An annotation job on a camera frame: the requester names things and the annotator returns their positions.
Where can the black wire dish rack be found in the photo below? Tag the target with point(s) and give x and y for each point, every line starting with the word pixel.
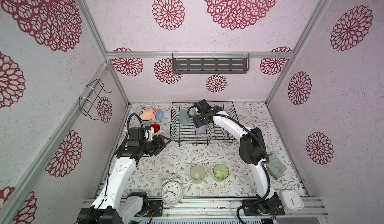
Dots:
pixel 185 130

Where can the teal translucent cup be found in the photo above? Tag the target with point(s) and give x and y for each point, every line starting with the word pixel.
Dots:
pixel 184 118

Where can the black wire wall holder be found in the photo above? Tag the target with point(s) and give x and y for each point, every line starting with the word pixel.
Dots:
pixel 90 101

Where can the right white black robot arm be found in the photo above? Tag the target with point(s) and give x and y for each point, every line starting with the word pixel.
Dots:
pixel 252 151

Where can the white square timer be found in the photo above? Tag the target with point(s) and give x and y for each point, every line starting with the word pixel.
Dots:
pixel 291 200

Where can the purple plastic cup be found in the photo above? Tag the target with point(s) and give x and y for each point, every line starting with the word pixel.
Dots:
pixel 201 130

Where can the grey slotted wall shelf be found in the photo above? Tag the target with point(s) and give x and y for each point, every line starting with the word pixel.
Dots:
pixel 210 63

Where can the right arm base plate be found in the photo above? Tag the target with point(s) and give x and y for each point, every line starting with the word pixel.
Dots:
pixel 271 207

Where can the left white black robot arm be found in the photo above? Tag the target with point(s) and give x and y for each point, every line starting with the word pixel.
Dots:
pixel 108 208

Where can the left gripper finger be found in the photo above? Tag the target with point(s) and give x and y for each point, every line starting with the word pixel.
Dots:
pixel 158 150
pixel 164 140

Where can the plush doll toy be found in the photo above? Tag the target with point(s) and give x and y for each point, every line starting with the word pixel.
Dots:
pixel 149 113

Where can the green sponge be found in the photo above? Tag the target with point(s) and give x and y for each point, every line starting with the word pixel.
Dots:
pixel 275 167

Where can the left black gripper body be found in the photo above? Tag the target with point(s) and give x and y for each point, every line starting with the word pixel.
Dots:
pixel 149 145

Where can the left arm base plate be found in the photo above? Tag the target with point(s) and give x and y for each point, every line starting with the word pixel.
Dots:
pixel 152 208

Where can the white twin-bell alarm clock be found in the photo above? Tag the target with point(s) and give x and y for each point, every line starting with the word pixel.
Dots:
pixel 172 192

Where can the white mug red inside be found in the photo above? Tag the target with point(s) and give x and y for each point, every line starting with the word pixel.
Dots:
pixel 158 129

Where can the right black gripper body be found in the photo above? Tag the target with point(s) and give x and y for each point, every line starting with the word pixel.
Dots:
pixel 199 121

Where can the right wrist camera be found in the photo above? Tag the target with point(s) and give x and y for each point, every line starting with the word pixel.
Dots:
pixel 203 107

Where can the bright green cup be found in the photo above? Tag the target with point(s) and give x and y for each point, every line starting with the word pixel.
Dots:
pixel 220 172

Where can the pale yellow-green cup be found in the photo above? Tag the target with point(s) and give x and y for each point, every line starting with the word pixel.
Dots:
pixel 197 174

